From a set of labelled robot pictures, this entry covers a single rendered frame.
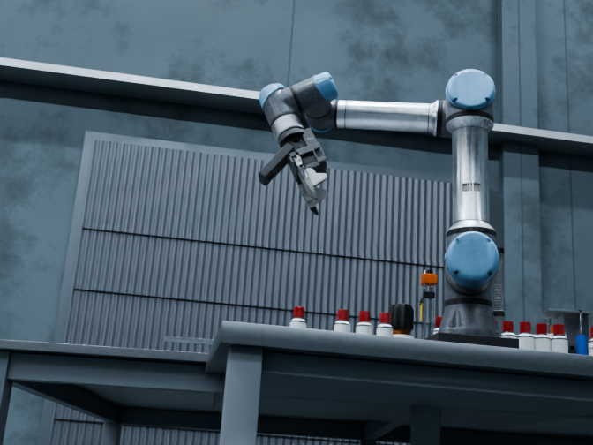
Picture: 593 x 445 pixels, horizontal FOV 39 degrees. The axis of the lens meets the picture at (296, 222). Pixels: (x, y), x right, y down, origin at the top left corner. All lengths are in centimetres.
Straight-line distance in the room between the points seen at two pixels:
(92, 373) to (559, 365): 102
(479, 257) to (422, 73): 528
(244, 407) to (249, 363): 8
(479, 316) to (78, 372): 95
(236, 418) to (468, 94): 99
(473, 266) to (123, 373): 83
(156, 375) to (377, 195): 474
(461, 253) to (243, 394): 67
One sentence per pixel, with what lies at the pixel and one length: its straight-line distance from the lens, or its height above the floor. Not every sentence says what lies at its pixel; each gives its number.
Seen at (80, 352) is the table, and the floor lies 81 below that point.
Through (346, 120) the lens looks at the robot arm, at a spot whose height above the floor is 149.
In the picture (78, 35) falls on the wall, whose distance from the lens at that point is 694.
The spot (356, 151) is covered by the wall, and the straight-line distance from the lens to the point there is 671.
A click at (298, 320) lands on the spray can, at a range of 257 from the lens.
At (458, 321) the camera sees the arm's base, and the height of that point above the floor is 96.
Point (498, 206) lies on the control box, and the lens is 268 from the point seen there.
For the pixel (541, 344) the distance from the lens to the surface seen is 268.
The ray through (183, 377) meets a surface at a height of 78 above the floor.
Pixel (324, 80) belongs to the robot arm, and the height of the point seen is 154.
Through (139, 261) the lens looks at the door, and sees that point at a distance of 619.
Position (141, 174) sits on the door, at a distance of 638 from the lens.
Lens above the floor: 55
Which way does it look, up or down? 18 degrees up
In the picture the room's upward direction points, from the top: 4 degrees clockwise
